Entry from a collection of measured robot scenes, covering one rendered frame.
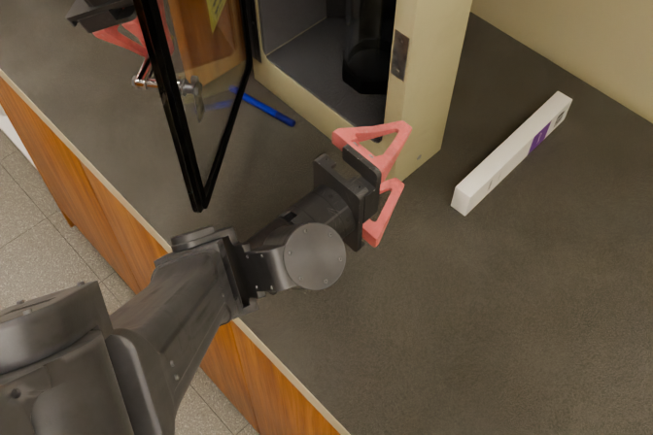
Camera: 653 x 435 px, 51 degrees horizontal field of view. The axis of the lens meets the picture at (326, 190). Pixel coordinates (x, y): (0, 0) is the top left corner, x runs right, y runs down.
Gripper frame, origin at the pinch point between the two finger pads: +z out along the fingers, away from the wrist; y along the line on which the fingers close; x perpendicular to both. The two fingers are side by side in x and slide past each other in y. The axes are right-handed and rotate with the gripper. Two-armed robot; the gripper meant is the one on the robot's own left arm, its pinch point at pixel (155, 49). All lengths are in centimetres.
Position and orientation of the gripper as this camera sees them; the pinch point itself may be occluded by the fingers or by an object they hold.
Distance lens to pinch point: 87.3
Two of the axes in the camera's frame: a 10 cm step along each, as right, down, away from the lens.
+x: -1.7, 7.9, -5.8
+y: -8.9, 1.3, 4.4
